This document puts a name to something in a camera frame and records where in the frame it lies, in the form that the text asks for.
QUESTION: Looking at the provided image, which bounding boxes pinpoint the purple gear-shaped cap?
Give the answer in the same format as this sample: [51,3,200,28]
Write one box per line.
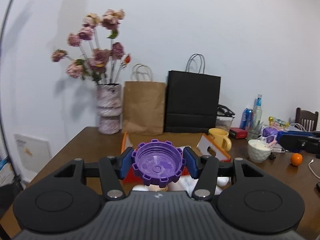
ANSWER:
[131,139,185,188]

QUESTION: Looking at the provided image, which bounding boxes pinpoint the orange fruit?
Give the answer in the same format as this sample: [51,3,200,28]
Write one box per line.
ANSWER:
[290,153,303,167]

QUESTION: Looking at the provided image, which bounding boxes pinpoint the colourful snack package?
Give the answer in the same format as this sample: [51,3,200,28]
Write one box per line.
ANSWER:
[268,116,290,130]

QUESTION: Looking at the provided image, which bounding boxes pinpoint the purple packaged item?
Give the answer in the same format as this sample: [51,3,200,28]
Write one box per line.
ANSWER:
[260,126,279,143]

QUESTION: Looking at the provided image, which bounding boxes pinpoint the dark wooden chair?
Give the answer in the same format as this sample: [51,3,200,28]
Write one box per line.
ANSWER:
[295,107,319,132]

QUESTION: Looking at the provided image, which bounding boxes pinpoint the yellow ceramic mug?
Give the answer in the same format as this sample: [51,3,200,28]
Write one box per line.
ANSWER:
[208,128,232,152]

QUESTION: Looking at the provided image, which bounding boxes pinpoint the white ceramic bowl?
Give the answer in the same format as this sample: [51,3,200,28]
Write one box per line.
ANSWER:
[248,139,272,163]

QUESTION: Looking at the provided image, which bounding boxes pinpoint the clear glass bottle blue cap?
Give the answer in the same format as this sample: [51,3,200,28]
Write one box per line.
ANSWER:
[251,94,262,131]

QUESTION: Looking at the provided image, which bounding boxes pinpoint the small red box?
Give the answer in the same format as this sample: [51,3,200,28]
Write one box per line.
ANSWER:
[229,127,248,139]

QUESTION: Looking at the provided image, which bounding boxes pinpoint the blue soda can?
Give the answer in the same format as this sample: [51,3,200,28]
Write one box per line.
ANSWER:
[239,108,253,131]

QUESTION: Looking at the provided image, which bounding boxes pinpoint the clear plastic food container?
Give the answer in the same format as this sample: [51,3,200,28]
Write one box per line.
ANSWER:
[215,105,235,132]

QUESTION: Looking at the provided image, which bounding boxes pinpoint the black paper bag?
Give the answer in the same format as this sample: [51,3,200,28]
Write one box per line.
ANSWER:
[163,53,221,133]

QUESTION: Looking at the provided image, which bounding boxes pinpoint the mottled pink vase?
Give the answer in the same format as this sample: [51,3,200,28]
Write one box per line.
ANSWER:
[96,84,122,134]

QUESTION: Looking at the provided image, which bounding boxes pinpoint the brown paper bag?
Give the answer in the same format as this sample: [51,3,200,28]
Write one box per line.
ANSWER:
[122,63,167,135]

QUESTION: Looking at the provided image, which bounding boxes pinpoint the dried pink flowers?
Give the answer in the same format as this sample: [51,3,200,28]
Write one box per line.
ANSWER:
[51,9,131,85]

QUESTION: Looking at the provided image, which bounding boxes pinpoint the pink razor handle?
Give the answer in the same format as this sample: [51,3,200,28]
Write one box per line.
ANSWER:
[262,140,277,151]

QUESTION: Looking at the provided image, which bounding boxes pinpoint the white cable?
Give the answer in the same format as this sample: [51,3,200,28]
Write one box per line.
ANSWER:
[307,158,320,181]

